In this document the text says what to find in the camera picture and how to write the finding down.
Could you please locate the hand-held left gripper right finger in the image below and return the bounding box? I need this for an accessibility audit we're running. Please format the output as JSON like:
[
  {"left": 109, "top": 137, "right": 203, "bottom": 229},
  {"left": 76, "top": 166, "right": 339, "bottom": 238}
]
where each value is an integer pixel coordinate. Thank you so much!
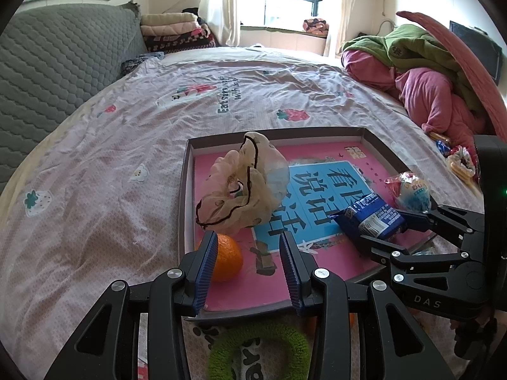
[{"left": 278, "top": 231, "right": 456, "bottom": 380}]

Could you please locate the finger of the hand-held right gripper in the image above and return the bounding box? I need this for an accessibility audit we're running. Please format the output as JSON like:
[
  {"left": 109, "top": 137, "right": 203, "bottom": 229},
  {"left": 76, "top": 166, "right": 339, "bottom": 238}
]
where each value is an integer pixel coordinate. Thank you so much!
[
  {"left": 396, "top": 204, "right": 486, "bottom": 246},
  {"left": 356, "top": 234, "right": 470, "bottom": 276}
]

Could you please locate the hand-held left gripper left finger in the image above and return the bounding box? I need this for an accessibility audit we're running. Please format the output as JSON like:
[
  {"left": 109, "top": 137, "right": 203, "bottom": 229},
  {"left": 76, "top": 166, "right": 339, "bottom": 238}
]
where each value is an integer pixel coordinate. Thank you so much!
[{"left": 45, "top": 230, "right": 219, "bottom": 380}]

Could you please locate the grey box with pink bottom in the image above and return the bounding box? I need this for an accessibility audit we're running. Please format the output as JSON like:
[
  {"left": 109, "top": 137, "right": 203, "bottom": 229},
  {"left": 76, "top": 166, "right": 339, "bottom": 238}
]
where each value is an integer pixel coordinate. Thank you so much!
[{"left": 178, "top": 127, "right": 438, "bottom": 320}]

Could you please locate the white and blue snack bag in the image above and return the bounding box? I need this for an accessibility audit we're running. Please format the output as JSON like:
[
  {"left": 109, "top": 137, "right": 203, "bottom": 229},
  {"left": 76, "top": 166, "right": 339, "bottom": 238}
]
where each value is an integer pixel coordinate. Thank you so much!
[{"left": 386, "top": 171, "right": 432, "bottom": 213}]

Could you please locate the dark blue snack packet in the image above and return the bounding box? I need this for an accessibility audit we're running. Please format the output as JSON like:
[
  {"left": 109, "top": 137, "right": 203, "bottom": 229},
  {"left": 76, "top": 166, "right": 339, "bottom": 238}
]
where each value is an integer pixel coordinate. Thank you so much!
[{"left": 333, "top": 193, "right": 408, "bottom": 240}]

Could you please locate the cream dotted sheer scrunchie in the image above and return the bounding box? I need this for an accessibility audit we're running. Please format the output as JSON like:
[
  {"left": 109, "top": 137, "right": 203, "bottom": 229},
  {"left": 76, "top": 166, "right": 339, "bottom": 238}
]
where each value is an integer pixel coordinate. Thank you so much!
[{"left": 195, "top": 130, "right": 291, "bottom": 233}]

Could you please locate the green fuzzy scrunchie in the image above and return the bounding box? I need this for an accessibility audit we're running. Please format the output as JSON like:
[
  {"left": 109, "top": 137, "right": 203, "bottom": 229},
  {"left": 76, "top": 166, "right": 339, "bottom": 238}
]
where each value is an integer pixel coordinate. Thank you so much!
[{"left": 206, "top": 322, "right": 311, "bottom": 380}]

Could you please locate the yellow and red snack packet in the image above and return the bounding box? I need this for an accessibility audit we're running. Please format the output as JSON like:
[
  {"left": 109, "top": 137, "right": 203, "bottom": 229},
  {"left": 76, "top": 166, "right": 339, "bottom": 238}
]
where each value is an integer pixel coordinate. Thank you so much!
[{"left": 447, "top": 146, "right": 481, "bottom": 191}]

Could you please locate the orange and blue snack packet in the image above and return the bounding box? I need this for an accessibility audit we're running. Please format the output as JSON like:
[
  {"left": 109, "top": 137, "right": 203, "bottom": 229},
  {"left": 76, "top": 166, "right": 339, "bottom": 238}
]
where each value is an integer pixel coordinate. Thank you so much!
[{"left": 435, "top": 132, "right": 452, "bottom": 156}]

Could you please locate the pink quilt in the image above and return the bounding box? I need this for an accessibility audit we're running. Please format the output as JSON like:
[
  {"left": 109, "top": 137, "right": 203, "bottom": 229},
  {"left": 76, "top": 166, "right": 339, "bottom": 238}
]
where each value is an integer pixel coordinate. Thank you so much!
[{"left": 341, "top": 49, "right": 490, "bottom": 151}]

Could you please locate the green blanket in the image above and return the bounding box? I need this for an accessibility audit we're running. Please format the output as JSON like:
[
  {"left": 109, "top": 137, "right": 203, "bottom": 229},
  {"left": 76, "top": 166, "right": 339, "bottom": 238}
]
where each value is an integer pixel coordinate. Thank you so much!
[{"left": 343, "top": 24, "right": 482, "bottom": 105}]

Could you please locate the dusty pink quilted cushion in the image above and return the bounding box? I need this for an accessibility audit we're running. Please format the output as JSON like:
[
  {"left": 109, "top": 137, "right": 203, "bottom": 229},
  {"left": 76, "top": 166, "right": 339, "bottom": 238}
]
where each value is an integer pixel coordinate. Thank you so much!
[{"left": 396, "top": 10, "right": 507, "bottom": 135}]

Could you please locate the dark fuzzy cloth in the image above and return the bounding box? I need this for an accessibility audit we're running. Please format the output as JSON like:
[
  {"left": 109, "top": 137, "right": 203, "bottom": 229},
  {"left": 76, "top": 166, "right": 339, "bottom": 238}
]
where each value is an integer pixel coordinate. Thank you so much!
[{"left": 121, "top": 52, "right": 165, "bottom": 75}]

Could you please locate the cream curtain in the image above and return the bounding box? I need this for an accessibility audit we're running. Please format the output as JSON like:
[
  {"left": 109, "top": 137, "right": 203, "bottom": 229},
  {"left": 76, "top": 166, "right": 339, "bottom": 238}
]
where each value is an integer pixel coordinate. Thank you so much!
[
  {"left": 323, "top": 0, "right": 359, "bottom": 58},
  {"left": 198, "top": 0, "right": 242, "bottom": 48}
]

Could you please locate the patterned folded cloth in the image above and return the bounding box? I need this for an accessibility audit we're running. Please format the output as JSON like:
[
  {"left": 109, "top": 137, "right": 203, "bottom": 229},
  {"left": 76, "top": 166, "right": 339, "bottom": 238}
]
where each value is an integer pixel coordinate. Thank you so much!
[{"left": 303, "top": 18, "right": 330, "bottom": 34}]

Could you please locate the stack of folded blankets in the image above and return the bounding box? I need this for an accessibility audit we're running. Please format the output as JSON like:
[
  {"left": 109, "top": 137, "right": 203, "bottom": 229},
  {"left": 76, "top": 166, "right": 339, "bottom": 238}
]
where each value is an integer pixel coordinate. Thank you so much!
[{"left": 139, "top": 13, "right": 216, "bottom": 53}]

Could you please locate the grey quilted headboard cover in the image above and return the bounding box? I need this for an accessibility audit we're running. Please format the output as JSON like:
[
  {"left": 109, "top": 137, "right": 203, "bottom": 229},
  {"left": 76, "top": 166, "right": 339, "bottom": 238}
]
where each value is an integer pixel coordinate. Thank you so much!
[{"left": 0, "top": 3, "right": 148, "bottom": 183}]

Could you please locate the black clothes pile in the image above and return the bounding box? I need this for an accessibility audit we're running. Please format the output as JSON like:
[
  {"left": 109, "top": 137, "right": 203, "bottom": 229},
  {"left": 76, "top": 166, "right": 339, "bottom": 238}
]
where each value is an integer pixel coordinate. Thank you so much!
[{"left": 182, "top": 7, "right": 210, "bottom": 24}]

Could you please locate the black wall television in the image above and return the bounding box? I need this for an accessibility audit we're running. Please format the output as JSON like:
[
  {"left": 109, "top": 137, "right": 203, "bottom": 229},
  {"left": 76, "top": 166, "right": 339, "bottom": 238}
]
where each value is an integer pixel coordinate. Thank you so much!
[{"left": 449, "top": 21, "right": 504, "bottom": 86}]

